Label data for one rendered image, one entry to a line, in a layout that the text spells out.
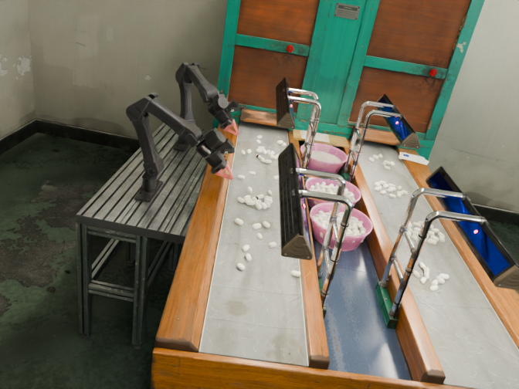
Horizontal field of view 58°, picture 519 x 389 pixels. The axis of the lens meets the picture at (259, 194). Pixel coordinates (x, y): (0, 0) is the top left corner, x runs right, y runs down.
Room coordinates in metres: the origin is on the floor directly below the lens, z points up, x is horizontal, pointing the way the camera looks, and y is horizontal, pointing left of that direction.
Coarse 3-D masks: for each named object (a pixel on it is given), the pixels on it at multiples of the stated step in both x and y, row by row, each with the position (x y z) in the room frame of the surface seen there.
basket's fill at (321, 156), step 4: (312, 152) 2.52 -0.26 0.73; (316, 152) 2.52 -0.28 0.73; (320, 152) 2.53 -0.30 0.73; (324, 152) 2.56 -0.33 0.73; (312, 156) 2.46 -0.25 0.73; (316, 156) 2.46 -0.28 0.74; (320, 156) 2.48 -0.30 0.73; (324, 156) 2.48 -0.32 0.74; (328, 156) 2.49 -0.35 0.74; (332, 156) 2.52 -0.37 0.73; (320, 160) 2.41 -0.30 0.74; (324, 160) 2.42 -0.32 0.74; (328, 160) 2.43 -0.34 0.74; (332, 160) 2.46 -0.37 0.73; (336, 160) 2.46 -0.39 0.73; (340, 160) 2.48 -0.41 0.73; (312, 164) 2.35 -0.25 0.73; (316, 164) 2.35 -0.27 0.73
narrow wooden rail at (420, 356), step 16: (352, 160) 2.42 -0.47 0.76; (368, 192) 2.04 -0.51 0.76; (368, 208) 1.87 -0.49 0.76; (368, 240) 1.72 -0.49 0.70; (384, 240) 1.62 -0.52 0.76; (384, 256) 1.51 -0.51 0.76; (400, 320) 1.20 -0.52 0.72; (416, 320) 1.17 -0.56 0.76; (400, 336) 1.17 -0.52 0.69; (416, 336) 1.10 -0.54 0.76; (416, 352) 1.04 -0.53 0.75; (432, 352) 1.04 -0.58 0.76; (416, 368) 1.01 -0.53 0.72; (432, 368) 0.98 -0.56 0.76
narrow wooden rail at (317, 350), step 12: (288, 132) 2.70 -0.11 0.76; (312, 240) 1.53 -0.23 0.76; (300, 264) 1.37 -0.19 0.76; (312, 264) 1.37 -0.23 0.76; (300, 276) 1.32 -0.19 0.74; (312, 276) 1.30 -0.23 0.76; (312, 288) 1.24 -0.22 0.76; (312, 300) 1.17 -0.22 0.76; (312, 312) 1.12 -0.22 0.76; (312, 324) 1.07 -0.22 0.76; (312, 336) 1.02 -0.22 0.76; (324, 336) 1.03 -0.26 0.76; (312, 348) 0.97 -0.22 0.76; (324, 348) 0.98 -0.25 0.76; (312, 360) 0.93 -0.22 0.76; (324, 360) 0.94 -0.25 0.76
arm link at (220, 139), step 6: (210, 132) 1.80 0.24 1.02; (216, 132) 1.81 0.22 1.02; (186, 138) 1.79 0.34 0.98; (192, 138) 1.79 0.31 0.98; (204, 138) 1.80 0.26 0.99; (210, 138) 1.80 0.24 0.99; (216, 138) 1.79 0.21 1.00; (222, 138) 1.81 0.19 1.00; (192, 144) 1.79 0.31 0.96; (210, 144) 1.79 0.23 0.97; (216, 144) 1.79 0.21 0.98
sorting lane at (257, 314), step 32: (256, 160) 2.25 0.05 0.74; (256, 192) 1.89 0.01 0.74; (224, 224) 1.57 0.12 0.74; (224, 256) 1.36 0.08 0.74; (256, 256) 1.39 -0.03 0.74; (224, 288) 1.19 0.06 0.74; (256, 288) 1.22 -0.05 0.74; (288, 288) 1.25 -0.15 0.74; (224, 320) 1.04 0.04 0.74; (256, 320) 1.07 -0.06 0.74; (288, 320) 1.09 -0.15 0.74; (224, 352) 0.93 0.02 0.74; (256, 352) 0.95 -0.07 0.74; (288, 352) 0.97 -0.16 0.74
